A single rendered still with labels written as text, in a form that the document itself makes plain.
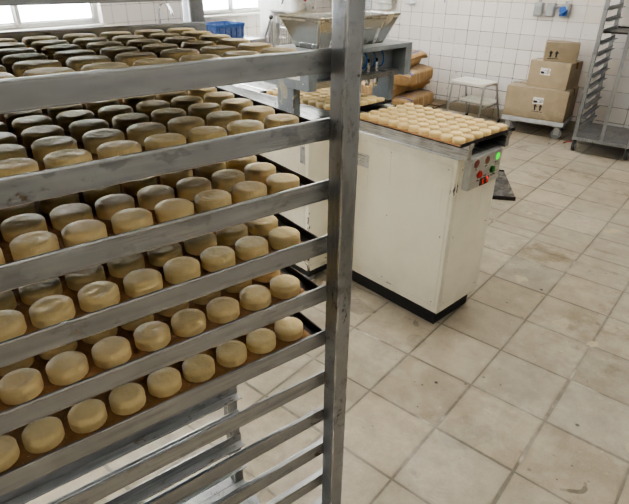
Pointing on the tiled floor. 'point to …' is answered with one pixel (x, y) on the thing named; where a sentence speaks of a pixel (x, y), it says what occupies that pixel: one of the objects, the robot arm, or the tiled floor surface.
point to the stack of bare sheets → (503, 188)
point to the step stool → (476, 96)
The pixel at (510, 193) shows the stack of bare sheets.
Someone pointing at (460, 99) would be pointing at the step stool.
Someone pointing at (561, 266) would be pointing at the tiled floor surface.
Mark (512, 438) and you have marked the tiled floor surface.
